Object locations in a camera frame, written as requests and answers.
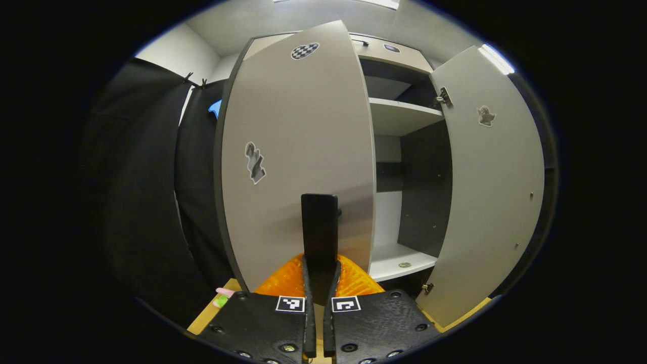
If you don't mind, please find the grey cabinet drawer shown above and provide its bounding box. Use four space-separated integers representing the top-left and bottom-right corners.
349 33 435 75

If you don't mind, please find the narrow ceiling light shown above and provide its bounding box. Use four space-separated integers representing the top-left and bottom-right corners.
478 43 516 76

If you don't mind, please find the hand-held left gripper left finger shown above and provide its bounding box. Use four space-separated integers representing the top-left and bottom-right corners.
196 253 317 364

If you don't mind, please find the pink and green plush toy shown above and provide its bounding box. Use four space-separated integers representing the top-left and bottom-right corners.
212 287 236 309

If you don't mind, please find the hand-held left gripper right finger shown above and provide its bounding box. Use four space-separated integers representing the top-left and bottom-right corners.
322 254 441 364

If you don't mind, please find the black backdrop cloth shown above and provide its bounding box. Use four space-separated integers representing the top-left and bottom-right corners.
86 57 559 316

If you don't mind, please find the large ceiling light panel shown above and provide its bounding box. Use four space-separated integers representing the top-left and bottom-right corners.
273 0 401 11

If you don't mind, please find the grey cabinet door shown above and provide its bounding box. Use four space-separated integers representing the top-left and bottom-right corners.
416 45 545 328
214 20 377 306

